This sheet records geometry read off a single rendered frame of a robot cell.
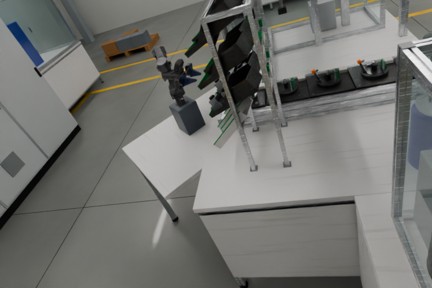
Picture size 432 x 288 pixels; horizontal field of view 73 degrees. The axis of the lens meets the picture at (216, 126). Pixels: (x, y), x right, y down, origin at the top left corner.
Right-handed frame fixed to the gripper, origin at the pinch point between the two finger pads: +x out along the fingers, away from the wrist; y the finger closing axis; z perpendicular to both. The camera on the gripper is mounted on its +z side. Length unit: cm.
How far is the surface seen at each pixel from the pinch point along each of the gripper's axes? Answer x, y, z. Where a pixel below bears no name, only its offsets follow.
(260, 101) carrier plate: 32.1, 23.3, -27.3
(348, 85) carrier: 80, 31, -16
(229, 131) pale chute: 25.1, -21.0, -16.2
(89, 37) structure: -649, 618, -266
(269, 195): 49, -39, -36
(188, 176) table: 2, -29, -47
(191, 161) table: -1, -17, -47
